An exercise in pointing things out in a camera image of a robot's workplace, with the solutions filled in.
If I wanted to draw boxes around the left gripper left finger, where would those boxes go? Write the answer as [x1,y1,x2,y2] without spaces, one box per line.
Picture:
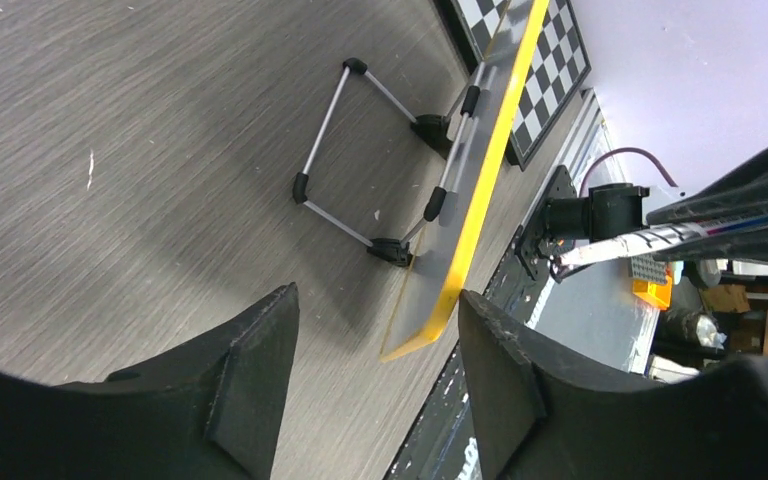
[0,283,300,479]

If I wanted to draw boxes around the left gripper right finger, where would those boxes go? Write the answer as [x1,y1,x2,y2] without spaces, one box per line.
[456,288,768,480]

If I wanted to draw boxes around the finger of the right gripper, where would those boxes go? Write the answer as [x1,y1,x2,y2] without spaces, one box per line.
[646,148,768,225]
[653,228,768,264]

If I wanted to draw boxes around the yellow framed whiteboard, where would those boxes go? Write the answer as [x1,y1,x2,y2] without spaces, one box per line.
[379,1,548,362]

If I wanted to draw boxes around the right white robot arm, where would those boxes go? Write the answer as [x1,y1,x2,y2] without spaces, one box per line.
[543,147,768,275]

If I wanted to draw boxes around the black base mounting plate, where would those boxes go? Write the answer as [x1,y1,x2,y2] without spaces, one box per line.
[383,164,591,480]

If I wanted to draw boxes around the black white chessboard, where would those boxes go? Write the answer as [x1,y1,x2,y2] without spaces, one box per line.
[434,0,591,169]

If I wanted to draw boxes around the wire whiteboard stand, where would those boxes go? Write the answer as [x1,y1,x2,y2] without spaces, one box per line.
[291,56,491,269]

